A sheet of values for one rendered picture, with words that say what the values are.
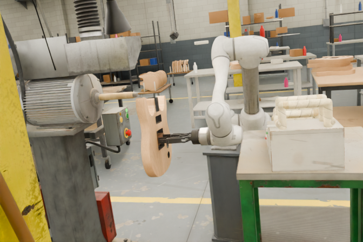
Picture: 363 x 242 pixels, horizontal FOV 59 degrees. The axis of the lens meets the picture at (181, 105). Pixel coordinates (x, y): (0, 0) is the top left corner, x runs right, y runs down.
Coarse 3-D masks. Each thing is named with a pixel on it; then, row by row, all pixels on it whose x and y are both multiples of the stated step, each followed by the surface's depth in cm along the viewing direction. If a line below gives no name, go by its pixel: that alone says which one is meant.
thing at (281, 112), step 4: (280, 108) 123; (280, 112) 123; (284, 112) 123; (280, 116) 123; (284, 116) 123; (280, 120) 124; (284, 120) 124; (284, 124) 124; (280, 128) 125; (284, 128) 124
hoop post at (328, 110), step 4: (328, 104) 119; (324, 108) 120; (328, 108) 119; (332, 108) 120; (324, 112) 121; (328, 112) 120; (332, 112) 120; (324, 116) 121; (328, 116) 120; (332, 116) 120; (324, 120) 121; (328, 120) 120; (324, 124) 122; (328, 124) 120
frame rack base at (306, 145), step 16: (272, 128) 128; (288, 128) 125; (304, 128) 123; (320, 128) 121; (336, 128) 119; (272, 144) 125; (288, 144) 124; (304, 144) 123; (320, 144) 122; (336, 144) 121; (272, 160) 127; (288, 160) 126; (304, 160) 124; (320, 160) 123; (336, 160) 122
